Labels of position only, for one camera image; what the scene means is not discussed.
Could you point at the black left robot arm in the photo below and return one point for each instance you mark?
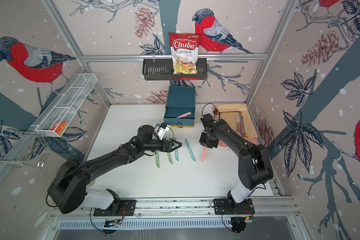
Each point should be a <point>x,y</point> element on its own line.
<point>69,189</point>

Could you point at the red packet in rack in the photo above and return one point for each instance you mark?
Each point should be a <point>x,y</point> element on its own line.
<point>59,127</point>

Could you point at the Chuba cassava chips bag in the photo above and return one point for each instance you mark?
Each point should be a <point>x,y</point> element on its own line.
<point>184,51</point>

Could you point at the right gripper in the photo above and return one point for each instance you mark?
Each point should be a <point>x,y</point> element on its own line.
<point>213,144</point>

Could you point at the light green knife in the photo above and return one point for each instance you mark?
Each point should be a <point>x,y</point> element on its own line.
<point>157,157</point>

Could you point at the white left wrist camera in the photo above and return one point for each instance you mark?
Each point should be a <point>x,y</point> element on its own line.
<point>163,128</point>

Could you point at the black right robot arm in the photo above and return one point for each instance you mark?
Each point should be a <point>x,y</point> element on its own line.
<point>215,161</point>

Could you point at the gold spoon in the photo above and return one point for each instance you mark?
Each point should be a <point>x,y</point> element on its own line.
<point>228,116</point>

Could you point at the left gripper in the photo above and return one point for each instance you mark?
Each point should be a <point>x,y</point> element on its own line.
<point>168,148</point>

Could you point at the yellow drawer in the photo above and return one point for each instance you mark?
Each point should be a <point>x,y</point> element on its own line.
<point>173,126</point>

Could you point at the pink tray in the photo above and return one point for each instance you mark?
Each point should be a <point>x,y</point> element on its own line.
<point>237,126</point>

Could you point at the salmon pink knife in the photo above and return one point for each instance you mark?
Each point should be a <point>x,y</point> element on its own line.
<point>184,115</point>

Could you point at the teal drawer cabinet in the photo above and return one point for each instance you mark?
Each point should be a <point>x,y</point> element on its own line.
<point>181,96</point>

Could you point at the wire hook rack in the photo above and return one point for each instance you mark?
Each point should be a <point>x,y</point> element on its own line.
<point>24,149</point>

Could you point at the aluminium frame post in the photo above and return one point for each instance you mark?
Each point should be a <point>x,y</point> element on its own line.
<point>57,18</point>

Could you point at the teal top drawer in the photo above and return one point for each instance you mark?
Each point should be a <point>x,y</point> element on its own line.
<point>172,113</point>

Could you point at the aluminium rail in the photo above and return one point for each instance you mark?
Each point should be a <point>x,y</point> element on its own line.
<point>257,206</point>

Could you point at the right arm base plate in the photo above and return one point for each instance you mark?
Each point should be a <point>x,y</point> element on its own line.
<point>230,207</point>

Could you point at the turquoise knife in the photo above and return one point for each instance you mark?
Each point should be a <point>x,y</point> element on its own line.
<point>190,150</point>

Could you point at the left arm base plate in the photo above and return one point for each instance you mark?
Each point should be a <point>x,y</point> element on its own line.
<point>118,208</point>

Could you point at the teal knife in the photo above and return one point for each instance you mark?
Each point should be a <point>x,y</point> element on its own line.
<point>177,155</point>

